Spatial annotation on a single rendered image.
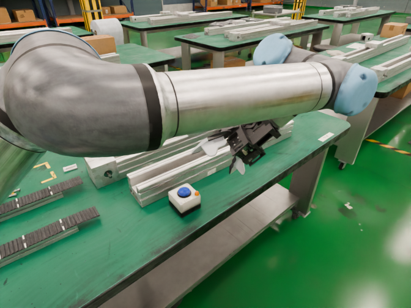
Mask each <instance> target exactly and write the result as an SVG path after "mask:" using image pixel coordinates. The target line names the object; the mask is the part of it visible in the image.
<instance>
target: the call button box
mask: <svg viewBox="0 0 411 308"><path fill-rule="evenodd" d="M181 187H187V188H189V189H190V194H189V195H187V196H180V195H179V194H178V190H179V188H181ZM195 191H196V190H195V189H193V188H192V187H191V186H190V185H189V184H188V183H186V184H184V185H182V186H180V187H178V188H176V189H173V190H171V191H169V192H168V196H169V205H170V206H171V207H172V208H173V209H174V210H175V211H176V213H177V214H178V215H179V216H180V217H181V218H183V217H185V216H186V215H188V214H190V213H192V212H194V211H196V210H198V209H199V208H200V207H201V195H198V196H195V194H194V193H195Z"/></svg>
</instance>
